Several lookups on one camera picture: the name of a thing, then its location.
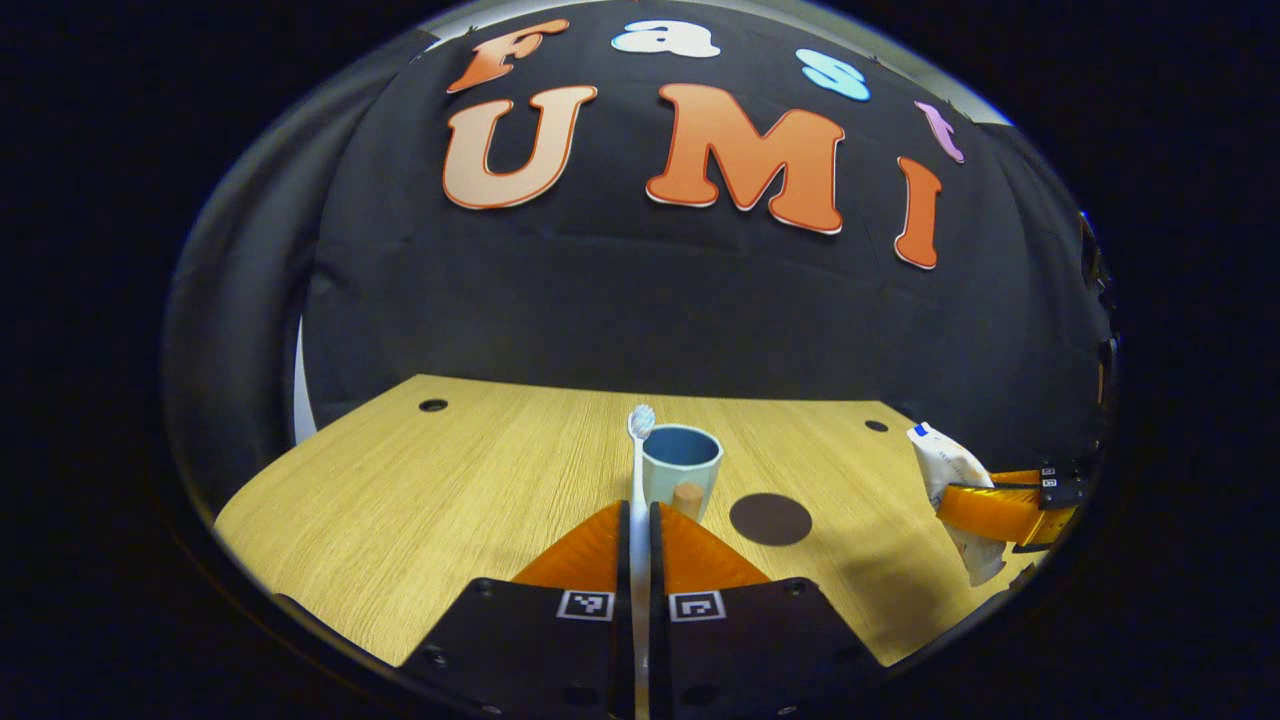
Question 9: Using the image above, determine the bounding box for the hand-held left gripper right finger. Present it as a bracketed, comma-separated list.
[650, 500, 886, 720]

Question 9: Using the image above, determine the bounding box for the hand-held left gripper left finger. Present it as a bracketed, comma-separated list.
[400, 500, 636, 720]

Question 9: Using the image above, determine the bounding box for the white toothpaste tube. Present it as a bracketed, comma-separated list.
[907, 421, 1008, 587]

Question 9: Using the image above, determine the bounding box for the dark brown round coaster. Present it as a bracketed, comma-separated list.
[729, 492, 813, 547]

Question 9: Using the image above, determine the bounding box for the blue cup with cork handle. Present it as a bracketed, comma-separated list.
[640, 424, 724, 523]

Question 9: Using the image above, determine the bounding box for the white toothbrush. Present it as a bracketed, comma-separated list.
[627, 403, 658, 720]

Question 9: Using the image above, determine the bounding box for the black backdrop cloth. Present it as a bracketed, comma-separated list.
[165, 0, 1116, 521]

